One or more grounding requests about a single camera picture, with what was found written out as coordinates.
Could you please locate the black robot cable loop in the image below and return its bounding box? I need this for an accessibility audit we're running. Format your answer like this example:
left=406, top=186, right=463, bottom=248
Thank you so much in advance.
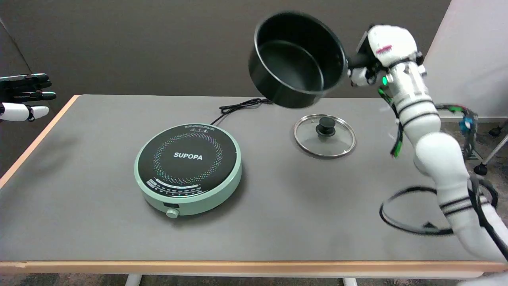
left=379, top=177, right=508, bottom=261

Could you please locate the black stove power cable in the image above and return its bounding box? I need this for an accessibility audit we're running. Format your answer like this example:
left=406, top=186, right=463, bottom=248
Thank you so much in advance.
left=210, top=98, right=274, bottom=126

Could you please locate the black chair caster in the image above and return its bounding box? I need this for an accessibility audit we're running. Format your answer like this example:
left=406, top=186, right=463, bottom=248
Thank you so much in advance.
left=489, top=121, right=508, bottom=137

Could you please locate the glass pot lid, black knob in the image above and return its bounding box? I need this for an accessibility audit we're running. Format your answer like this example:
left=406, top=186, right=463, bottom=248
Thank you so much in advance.
left=294, top=114, right=356, bottom=158

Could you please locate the blue plug wire connector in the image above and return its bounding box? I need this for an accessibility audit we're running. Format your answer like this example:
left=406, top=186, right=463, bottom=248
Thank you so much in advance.
left=437, top=104, right=479, bottom=157

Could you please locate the green robot wire bundle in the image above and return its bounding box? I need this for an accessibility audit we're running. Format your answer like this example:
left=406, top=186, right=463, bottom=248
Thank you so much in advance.
left=377, top=87, right=404, bottom=158

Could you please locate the grey chair leg with caster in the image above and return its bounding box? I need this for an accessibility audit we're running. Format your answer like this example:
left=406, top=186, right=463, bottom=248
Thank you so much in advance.
left=473, top=135, right=508, bottom=176

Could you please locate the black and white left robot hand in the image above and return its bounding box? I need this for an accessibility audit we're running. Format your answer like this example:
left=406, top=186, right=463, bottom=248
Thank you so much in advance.
left=0, top=73, right=57, bottom=122

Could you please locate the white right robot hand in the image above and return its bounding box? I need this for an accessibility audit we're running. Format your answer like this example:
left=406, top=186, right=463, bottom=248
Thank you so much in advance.
left=348, top=25, right=423, bottom=87

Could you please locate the green round induction stove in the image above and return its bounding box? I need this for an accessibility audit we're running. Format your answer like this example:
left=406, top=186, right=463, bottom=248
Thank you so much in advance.
left=134, top=123, right=242, bottom=219

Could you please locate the floor vent grille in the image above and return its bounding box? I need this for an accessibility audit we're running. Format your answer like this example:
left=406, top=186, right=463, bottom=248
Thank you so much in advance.
left=462, top=147, right=483, bottom=162

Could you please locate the black soup pot with handle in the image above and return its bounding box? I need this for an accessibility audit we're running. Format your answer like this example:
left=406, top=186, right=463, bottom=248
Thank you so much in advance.
left=248, top=11, right=371, bottom=108

